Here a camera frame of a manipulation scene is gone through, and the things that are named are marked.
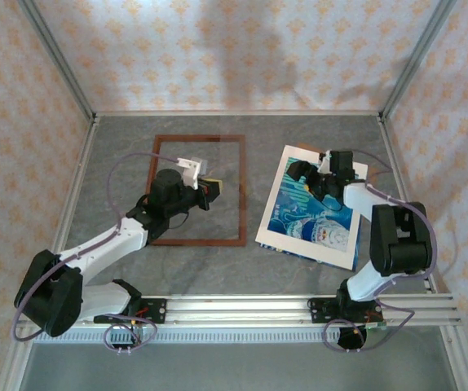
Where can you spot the aluminium side rail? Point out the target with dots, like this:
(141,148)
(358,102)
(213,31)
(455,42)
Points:
(71,203)
(391,138)

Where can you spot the aluminium cross bar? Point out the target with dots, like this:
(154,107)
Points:
(238,113)

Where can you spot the brown wooden picture frame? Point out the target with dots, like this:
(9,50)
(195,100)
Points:
(242,220)

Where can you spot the grey metal panel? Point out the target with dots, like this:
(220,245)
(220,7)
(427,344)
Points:
(238,366)

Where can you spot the aluminium frame post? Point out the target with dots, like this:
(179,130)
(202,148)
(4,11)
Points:
(59,61)
(415,61)
(460,362)
(14,362)

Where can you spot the small green circuit board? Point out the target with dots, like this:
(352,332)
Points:
(376,326)

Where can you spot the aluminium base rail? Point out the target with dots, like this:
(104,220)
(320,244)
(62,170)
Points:
(238,309)

